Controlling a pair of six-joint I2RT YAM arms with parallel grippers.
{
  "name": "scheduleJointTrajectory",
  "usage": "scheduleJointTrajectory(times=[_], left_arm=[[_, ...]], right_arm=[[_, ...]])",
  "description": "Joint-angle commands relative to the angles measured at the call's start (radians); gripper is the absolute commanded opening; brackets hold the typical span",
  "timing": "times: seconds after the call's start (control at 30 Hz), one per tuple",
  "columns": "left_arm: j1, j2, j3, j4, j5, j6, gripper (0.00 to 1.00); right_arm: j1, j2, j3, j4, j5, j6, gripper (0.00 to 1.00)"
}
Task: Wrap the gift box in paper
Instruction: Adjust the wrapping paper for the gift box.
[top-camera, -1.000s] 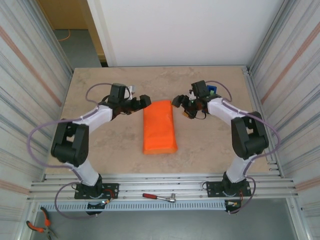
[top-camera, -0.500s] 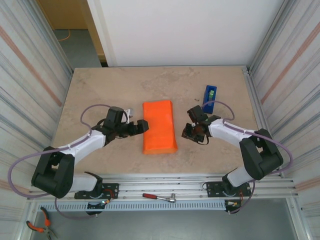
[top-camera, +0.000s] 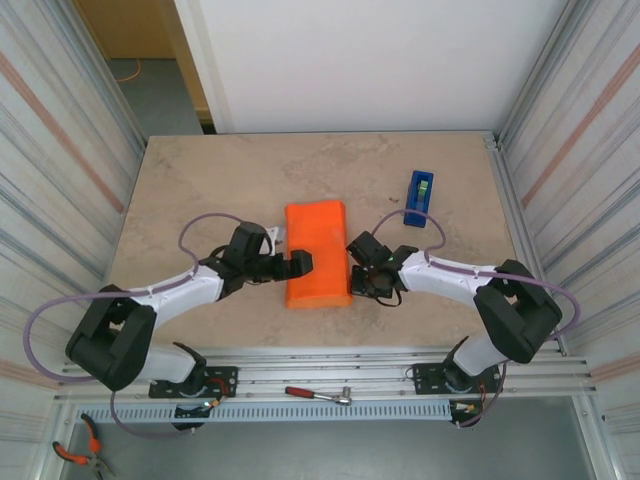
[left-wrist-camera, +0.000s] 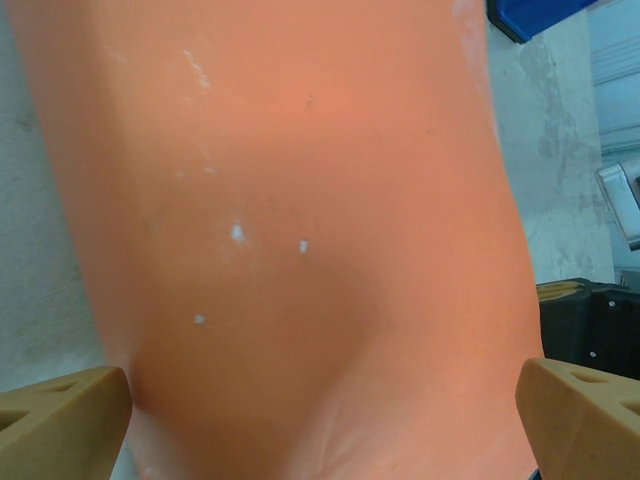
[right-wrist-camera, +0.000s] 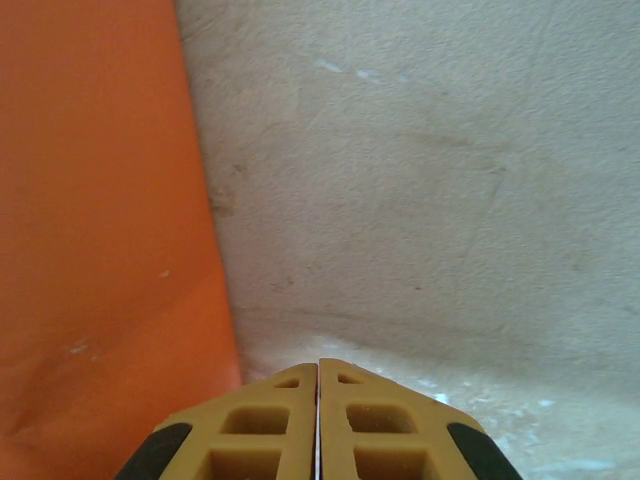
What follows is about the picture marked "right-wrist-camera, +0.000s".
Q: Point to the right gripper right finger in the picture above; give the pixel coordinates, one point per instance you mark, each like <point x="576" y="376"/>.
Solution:
<point x="390" y="440"/>

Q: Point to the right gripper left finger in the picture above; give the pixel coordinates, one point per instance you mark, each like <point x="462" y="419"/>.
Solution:
<point x="250" y="440"/>

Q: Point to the orange wrapping paper sheet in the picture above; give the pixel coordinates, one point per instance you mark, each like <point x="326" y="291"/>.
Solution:
<point x="100" y="200"/>

